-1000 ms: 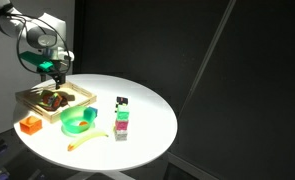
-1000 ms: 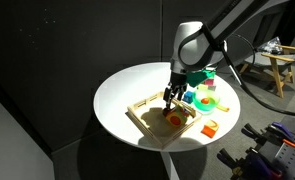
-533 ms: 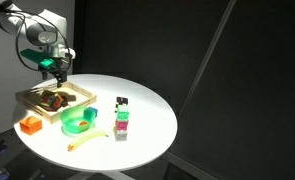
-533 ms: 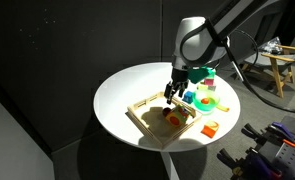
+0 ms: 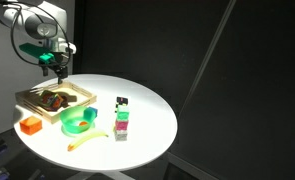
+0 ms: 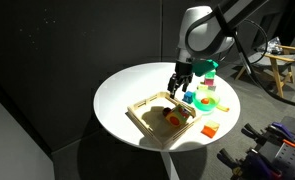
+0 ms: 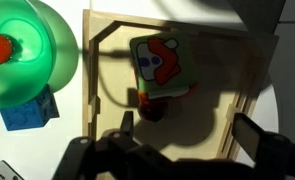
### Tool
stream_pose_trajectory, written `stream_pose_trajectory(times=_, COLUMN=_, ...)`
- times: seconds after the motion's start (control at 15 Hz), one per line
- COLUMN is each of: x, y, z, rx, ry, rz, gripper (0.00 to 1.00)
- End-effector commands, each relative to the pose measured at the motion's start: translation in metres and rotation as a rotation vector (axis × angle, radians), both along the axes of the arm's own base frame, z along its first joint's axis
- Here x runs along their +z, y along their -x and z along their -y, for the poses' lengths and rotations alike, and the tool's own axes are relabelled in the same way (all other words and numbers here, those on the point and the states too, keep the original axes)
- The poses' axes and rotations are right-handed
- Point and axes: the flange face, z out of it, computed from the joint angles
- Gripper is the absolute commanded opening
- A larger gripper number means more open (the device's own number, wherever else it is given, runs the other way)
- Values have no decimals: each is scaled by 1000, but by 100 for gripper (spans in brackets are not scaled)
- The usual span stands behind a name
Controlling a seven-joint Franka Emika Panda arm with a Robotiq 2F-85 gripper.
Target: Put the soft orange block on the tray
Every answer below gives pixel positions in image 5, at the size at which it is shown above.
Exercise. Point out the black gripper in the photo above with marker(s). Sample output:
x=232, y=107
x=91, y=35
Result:
x=60, y=68

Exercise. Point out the soft multicoloured printed cube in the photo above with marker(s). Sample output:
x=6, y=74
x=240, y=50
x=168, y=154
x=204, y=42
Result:
x=52, y=100

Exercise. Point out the wooden slatted tray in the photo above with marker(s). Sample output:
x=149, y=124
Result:
x=82, y=96

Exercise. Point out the small blue block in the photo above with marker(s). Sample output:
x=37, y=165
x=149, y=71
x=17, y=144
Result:
x=93, y=110

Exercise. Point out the orange rectangular block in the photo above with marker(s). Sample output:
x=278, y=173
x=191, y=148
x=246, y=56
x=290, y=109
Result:
x=31, y=125

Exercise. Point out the green cup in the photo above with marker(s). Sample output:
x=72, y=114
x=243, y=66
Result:
x=73, y=117

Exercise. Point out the small orange toy piece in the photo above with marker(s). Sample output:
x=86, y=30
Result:
x=83, y=123

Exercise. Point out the black patterned cube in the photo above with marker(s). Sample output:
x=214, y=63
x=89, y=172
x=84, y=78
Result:
x=121, y=101

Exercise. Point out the yellow toy banana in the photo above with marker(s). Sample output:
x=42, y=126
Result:
x=87, y=136

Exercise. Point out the green cube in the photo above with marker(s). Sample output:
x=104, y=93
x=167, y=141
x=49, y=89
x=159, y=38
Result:
x=122, y=112

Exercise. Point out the pink cube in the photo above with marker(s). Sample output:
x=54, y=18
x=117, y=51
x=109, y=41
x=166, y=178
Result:
x=121, y=125

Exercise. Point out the white grey cube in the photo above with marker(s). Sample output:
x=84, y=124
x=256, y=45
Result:
x=121, y=134

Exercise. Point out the white table base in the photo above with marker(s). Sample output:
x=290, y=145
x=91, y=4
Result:
x=103, y=175

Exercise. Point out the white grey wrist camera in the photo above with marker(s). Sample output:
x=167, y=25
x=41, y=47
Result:
x=71, y=47

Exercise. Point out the green camera mount plate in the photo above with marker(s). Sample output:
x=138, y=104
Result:
x=33, y=50

